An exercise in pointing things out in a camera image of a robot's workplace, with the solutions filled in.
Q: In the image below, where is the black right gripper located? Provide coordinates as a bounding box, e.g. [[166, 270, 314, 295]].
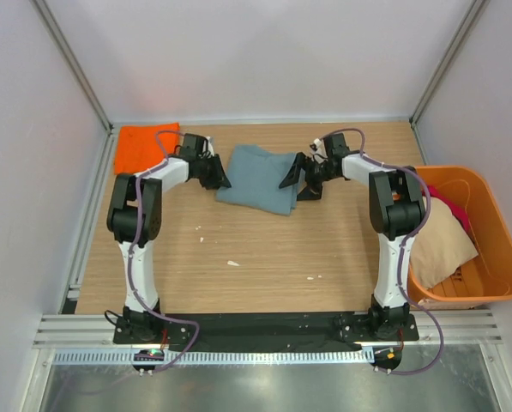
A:
[[279, 153, 337, 203]]

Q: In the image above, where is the blue grey t shirt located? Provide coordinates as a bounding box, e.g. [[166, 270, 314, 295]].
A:
[[215, 144, 298, 216]]

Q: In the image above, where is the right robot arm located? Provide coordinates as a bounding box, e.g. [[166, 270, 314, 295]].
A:
[[279, 128, 430, 340]]

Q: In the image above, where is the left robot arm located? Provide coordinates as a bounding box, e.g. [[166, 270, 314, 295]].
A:
[[106, 131, 231, 344]]

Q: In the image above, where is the folded orange t shirt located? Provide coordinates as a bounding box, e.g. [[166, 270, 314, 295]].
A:
[[113, 123, 180, 175]]

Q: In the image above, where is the beige t shirt in basket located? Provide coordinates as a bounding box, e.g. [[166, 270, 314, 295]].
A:
[[410, 197, 479, 289]]

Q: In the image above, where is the red t shirt in basket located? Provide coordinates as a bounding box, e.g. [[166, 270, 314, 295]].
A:
[[428, 185, 471, 233]]

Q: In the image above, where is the orange plastic basket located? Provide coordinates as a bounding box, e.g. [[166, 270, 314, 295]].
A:
[[407, 166, 512, 310]]

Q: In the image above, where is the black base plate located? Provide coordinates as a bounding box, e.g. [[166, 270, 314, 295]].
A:
[[105, 311, 419, 354]]

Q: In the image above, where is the aluminium frame rail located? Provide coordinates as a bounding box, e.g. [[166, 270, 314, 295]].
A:
[[31, 312, 123, 349]]

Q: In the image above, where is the left aluminium corner post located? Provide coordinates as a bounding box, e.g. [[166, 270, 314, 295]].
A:
[[29, 0, 113, 135]]

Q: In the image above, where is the aluminium corner post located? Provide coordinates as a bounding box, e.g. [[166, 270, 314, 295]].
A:
[[409, 0, 491, 130], [29, 0, 113, 135]]

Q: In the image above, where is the white slotted cable duct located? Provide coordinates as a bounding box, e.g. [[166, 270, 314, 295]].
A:
[[53, 348, 374, 367]]

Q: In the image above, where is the right aluminium corner post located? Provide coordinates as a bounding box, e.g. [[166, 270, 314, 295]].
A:
[[409, 0, 491, 130]]

